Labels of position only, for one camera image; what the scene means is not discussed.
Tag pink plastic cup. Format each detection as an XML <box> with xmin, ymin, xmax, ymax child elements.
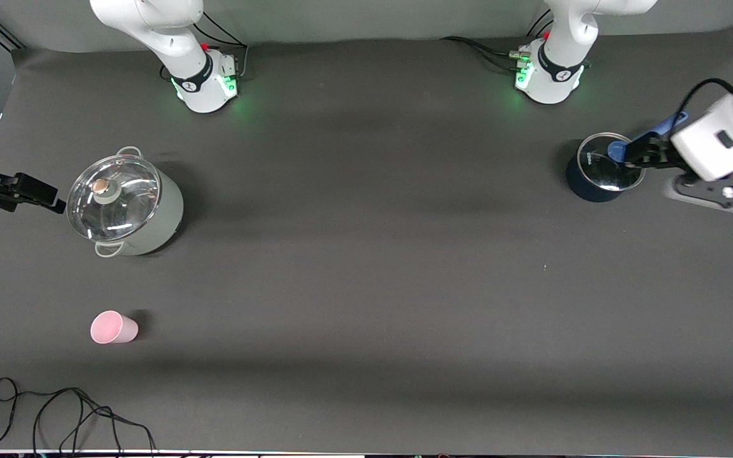
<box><xmin>90</xmin><ymin>310</ymin><xmax>139</xmax><ymax>345</ymax></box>

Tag glass lid with blue knob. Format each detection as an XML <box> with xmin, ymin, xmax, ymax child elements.
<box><xmin>578</xmin><ymin>132</ymin><xmax>646</xmax><ymax>191</ymax></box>

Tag dark blue saucepan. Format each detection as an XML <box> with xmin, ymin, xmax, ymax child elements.
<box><xmin>565</xmin><ymin>111</ymin><xmax>689</xmax><ymax>203</ymax></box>

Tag glass lid with wooden knob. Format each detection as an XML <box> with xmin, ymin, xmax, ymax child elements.
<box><xmin>66</xmin><ymin>155</ymin><xmax>162</xmax><ymax>242</ymax></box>

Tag black left arm wrist cable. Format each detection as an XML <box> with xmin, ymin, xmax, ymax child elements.
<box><xmin>675</xmin><ymin>78</ymin><xmax>733</xmax><ymax>134</ymax></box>

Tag pale green two-handled pot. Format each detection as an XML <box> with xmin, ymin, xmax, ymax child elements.
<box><xmin>67</xmin><ymin>146</ymin><xmax>185</xmax><ymax>258</ymax></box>

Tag black metal rail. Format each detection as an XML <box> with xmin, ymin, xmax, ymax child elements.
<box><xmin>0</xmin><ymin>13</ymin><xmax>24</xmax><ymax>50</ymax></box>

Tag thin black looped cable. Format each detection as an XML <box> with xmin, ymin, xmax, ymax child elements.
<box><xmin>0</xmin><ymin>377</ymin><xmax>157</xmax><ymax>455</ymax></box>

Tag black left arm base cables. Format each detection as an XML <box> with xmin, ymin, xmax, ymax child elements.
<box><xmin>440</xmin><ymin>10</ymin><xmax>555</xmax><ymax>72</ymax></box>

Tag black arm base cables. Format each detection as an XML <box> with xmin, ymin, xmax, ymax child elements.
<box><xmin>162</xmin><ymin>11</ymin><xmax>250</xmax><ymax>82</ymax></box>
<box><xmin>440</xmin><ymin>10</ymin><xmax>555</xmax><ymax>72</ymax></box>

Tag black right arm base cables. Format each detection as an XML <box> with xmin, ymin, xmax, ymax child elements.
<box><xmin>162</xmin><ymin>11</ymin><xmax>250</xmax><ymax>82</ymax></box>

